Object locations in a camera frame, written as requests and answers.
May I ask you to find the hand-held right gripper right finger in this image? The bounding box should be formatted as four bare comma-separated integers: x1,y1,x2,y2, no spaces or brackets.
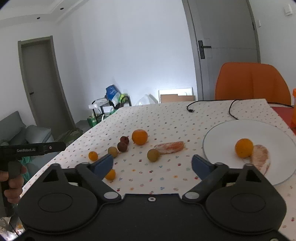
182,154,264,202

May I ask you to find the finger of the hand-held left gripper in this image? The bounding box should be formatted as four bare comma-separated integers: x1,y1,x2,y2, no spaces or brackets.
43,141,67,154

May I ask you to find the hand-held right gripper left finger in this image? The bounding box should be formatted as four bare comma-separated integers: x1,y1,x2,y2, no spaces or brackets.
43,153,122,202

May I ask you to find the white round plate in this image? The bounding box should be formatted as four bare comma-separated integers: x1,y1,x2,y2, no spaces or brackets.
202,119,296,186

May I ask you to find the orange peeled citrus segment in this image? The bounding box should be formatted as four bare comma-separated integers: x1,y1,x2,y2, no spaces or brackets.
154,141,186,154

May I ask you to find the orange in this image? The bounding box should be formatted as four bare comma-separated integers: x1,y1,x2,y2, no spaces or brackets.
132,129,148,146
235,138,254,159

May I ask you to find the pale peeled citrus segment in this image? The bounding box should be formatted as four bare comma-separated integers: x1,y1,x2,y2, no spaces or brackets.
250,144,271,176

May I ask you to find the person's left hand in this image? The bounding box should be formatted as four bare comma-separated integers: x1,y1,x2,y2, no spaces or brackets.
0,166,28,205

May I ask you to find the green cloth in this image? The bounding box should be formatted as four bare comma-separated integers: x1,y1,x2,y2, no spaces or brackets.
19,156,32,180

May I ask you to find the grey sofa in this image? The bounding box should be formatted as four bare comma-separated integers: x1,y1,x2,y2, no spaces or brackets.
0,110,55,149

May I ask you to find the green bag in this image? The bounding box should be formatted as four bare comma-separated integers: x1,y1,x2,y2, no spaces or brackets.
87,115,100,128

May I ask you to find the dotted white tablecloth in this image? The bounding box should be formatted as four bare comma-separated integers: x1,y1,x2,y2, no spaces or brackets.
20,98,296,232

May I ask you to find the grey-framed interior door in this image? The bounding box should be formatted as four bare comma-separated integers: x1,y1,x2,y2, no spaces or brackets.
18,36,76,140

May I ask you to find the cardboard and white board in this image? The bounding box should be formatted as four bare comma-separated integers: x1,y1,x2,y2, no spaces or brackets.
158,87,195,104

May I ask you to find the white plastic bag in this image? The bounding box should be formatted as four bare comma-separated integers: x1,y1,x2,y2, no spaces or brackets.
137,93,159,106

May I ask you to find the red printed mat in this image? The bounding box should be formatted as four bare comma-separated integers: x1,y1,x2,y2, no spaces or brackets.
269,104,296,135

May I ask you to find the orange chair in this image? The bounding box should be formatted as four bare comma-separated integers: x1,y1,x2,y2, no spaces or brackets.
215,62,292,106

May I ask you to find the orange-lidded plastic jar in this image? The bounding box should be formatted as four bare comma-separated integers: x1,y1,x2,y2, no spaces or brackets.
292,88,296,128

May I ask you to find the grey door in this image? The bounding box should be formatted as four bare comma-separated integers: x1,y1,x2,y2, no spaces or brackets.
182,0,261,101

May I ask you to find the black wire rack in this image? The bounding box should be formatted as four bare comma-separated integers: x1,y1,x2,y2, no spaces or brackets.
92,96,132,121

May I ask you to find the black cable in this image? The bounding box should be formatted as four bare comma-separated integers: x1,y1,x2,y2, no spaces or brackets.
186,99,292,121

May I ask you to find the black door handle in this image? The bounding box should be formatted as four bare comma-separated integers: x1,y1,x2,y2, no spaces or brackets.
198,40,212,60

